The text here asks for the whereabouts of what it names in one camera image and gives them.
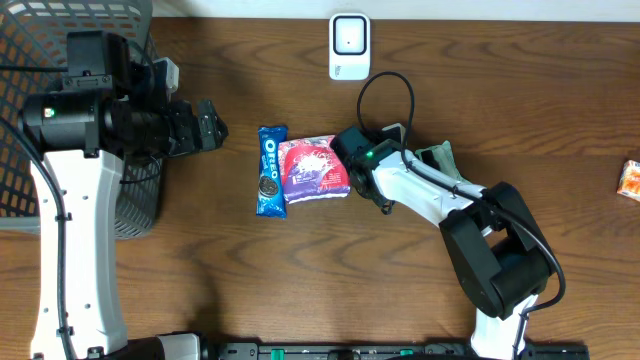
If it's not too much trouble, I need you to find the teal wet wipes packet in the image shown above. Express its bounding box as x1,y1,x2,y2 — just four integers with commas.
415,140,469,184

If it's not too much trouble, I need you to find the blue Oreo cookie pack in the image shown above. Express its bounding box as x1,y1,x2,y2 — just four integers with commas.
256,126,288,218

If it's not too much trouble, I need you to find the orange pocket tissue pack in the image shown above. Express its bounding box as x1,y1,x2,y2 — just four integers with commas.
617,160,640,201

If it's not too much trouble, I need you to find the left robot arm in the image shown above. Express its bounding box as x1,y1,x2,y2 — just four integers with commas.
17,31,228,360

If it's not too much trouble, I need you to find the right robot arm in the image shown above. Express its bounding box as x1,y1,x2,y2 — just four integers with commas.
330,127,566,359

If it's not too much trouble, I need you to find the white barcode scanner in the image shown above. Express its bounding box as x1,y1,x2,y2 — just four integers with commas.
328,13,371,81

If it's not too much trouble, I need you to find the grey plastic mesh basket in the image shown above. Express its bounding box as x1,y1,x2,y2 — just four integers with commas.
1,0,160,239

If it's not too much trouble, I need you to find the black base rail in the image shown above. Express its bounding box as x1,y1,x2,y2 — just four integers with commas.
203,342,590,360

